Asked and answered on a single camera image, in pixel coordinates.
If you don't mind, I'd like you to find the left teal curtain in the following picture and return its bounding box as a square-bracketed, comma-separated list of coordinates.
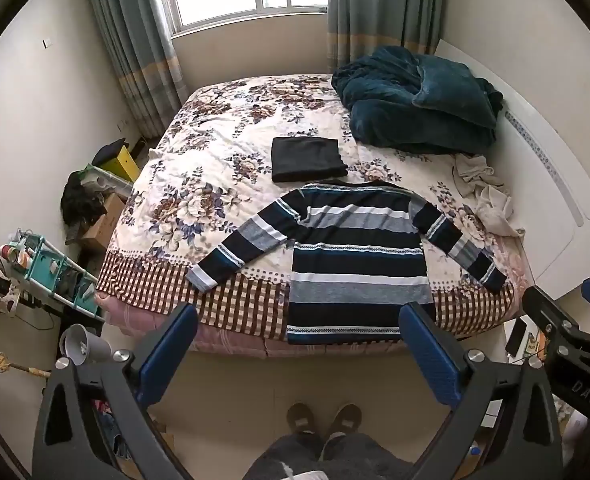
[90, 0, 188, 139]

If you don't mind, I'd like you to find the teal curtain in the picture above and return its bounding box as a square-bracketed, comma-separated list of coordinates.
[90, 0, 188, 139]
[327, 0, 444, 72]

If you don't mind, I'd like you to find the cardboard box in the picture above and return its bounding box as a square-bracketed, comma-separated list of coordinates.
[79, 193, 125, 254]

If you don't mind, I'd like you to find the white headboard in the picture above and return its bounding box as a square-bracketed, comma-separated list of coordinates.
[436, 40, 590, 299]

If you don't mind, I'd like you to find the folded black garment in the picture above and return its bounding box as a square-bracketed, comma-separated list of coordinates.
[271, 136, 348, 183]

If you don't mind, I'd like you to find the yellow box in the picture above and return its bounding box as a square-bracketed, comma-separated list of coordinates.
[101, 145, 140, 183]

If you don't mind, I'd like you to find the striped navy knit sweater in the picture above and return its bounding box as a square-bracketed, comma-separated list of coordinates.
[187, 181, 506, 344]

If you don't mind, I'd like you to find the grey cup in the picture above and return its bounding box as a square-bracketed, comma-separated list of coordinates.
[59, 324, 112, 366]

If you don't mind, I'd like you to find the right teal curtain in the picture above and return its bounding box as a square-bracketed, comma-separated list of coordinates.
[327, 0, 444, 72]

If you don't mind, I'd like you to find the teal storage rack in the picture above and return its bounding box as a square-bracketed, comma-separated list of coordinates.
[4, 230, 104, 322]

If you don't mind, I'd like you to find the black clothes pile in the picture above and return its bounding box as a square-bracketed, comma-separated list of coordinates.
[60, 172, 106, 229]

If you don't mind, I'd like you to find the beige crumpled cloth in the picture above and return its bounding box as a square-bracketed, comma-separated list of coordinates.
[453, 154, 526, 238]

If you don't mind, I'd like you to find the right slipper foot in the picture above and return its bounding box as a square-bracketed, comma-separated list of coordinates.
[325, 403, 362, 444]

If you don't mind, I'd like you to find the left slipper foot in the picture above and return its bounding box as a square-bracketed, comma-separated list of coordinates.
[286, 403, 319, 437]

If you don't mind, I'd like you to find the dark teal plush blanket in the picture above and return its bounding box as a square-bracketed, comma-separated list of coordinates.
[332, 46, 503, 155]

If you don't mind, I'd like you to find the slipper foot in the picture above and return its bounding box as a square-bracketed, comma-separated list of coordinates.
[286, 403, 319, 437]
[325, 403, 362, 444]

